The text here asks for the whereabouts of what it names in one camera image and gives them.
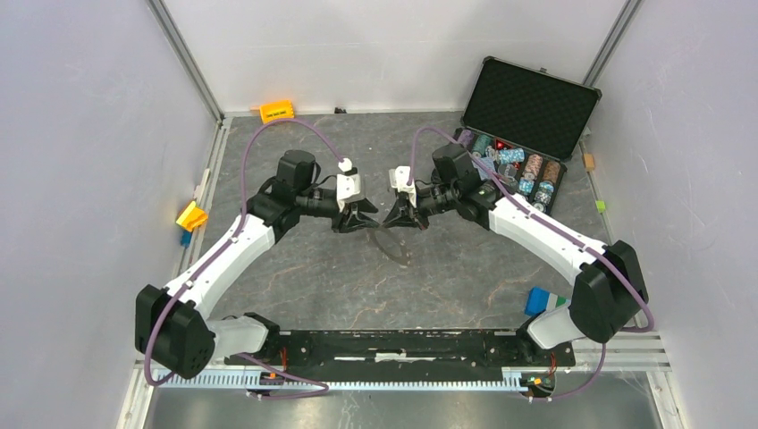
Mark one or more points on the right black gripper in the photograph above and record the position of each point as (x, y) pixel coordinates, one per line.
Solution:
(402, 214)

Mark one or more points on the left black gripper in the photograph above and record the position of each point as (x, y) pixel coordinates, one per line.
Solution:
(354, 221)

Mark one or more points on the large metal disc keyring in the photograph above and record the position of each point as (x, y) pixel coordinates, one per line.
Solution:
(390, 244)

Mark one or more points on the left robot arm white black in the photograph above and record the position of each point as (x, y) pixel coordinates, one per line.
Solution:
(173, 324)

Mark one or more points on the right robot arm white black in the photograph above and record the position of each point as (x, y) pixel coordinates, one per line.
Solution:
(608, 285)

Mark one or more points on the orange plastic block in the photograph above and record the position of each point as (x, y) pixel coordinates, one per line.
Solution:
(278, 110)

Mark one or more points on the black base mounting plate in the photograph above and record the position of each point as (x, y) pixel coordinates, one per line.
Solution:
(410, 355)

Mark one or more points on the black poker chip case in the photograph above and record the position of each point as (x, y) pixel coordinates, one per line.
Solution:
(542, 114)

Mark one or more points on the blue white green block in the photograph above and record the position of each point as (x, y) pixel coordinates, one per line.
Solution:
(539, 300)

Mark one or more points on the yellow orange block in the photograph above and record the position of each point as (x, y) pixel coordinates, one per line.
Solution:
(191, 217)

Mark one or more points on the small blue block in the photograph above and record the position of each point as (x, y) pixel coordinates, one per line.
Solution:
(186, 238)

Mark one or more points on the orange small cube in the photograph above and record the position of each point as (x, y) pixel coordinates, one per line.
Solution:
(589, 162)

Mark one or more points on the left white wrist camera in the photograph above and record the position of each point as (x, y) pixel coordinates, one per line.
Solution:
(349, 188)

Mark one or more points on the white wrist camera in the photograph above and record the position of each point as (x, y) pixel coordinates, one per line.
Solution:
(349, 188)
(400, 180)

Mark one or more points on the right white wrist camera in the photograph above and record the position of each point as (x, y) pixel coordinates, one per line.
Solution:
(400, 180)

